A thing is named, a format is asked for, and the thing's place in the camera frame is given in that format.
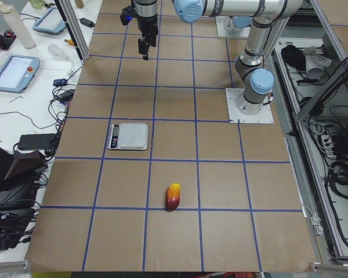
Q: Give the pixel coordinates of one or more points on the white foam roll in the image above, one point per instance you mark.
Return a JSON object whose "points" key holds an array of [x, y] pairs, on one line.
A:
{"points": [[13, 19]]}

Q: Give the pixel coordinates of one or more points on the far teach pendant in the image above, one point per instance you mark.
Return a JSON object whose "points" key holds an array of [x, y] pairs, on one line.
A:
{"points": [[50, 23]]}

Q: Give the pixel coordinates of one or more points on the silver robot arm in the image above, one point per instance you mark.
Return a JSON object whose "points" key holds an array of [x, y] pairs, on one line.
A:
{"points": [[263, 33]]}

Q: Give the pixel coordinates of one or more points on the black power adapter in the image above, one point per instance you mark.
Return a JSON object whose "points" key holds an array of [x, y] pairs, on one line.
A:
{"points": [[86, 22]]}

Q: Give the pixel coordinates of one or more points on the crumpled grey cloth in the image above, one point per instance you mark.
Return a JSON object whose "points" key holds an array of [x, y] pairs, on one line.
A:
{"points": [[315, 63]]}

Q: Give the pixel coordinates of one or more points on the black power brick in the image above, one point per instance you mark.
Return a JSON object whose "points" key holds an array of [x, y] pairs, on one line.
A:
{"points": [[29, 142]]}

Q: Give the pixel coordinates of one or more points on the small blue box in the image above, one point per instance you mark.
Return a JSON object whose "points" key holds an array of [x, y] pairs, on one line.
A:
{"points": [[59, 82]]}

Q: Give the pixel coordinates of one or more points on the near teach pendant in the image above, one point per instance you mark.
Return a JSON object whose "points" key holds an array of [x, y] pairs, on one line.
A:
{"points": [[17, 73]]}

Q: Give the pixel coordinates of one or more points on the aluminium frame post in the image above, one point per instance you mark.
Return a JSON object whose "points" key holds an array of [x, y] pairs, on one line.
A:
{"points": [[69, 18]]}

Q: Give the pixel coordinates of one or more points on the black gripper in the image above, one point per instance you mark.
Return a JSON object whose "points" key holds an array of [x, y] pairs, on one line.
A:
{"points": [[147, 26]]}

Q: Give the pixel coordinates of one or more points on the white power strip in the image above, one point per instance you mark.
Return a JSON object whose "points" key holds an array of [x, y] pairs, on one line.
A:
{"points": [[327, 144]]}

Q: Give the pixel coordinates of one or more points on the red yellow mango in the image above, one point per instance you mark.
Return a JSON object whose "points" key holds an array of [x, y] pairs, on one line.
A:
{"points": [[172, 200]]}

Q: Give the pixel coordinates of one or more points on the silver digital kitchen scale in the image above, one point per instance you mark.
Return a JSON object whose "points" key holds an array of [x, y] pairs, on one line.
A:
{"points": [[128, 136]]}

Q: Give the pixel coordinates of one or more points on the teach pendant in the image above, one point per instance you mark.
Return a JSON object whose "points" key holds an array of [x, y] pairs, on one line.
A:
{"points": [[50, 23], [17, 73]]}

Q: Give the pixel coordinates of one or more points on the brass cylindrical fitting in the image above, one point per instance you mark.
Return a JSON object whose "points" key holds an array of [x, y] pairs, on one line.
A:
{"points": [[70, 42]]}

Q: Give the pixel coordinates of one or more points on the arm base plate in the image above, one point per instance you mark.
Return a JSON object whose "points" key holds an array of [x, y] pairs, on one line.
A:
{"points": [[243, 112], [237, 27]]}

